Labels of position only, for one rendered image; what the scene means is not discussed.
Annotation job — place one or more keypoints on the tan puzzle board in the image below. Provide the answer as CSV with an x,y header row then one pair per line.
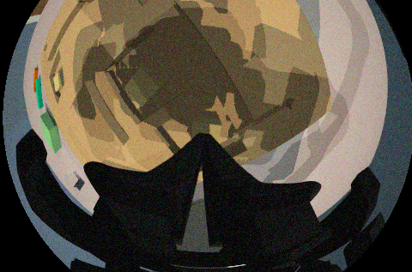
x,y
255,65

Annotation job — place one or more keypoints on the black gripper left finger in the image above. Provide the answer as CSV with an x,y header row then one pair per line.
x,y
166,191

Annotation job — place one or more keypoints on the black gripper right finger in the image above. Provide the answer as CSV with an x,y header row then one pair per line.
x,y
231,194

